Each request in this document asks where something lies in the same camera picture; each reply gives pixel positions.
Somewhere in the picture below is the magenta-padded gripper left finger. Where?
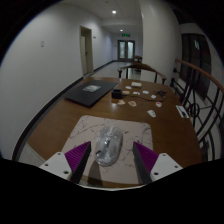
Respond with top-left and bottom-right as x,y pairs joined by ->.
39,140 -> 92,185

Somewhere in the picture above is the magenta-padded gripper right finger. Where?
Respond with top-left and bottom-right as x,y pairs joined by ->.
132,141 -> 184,185

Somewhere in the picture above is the transparent computer mouse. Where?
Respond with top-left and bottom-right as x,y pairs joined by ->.
94,125 -> 124,167

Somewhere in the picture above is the white marble-print mouse pad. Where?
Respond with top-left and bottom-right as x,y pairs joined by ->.
61,114 -> 155,186

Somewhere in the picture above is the black closed laptop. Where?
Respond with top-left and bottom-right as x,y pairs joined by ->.
63,78 -> 119,108

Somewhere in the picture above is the small black box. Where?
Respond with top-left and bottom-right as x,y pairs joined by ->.
111,88 -> 123,100

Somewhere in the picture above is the flat white packet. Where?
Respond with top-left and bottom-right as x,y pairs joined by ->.
130,81 -> 143,89

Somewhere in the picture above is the wooden chair with curved back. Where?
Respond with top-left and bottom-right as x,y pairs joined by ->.
117,62 -> 168,85

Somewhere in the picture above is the black railing with wooden handrail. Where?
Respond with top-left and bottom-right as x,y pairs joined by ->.
170,58 -> 224,162

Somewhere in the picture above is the white side door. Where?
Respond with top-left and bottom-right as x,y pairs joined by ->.
79,25 -> 95,77

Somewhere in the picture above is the dark framed window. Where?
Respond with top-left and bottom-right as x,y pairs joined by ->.
181,32 -> 212,98

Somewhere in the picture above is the glass double door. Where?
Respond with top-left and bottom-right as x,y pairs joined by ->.
117,39 -> 136,62

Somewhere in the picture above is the black cable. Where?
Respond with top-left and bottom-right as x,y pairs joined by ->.
121,89 -> 168,103

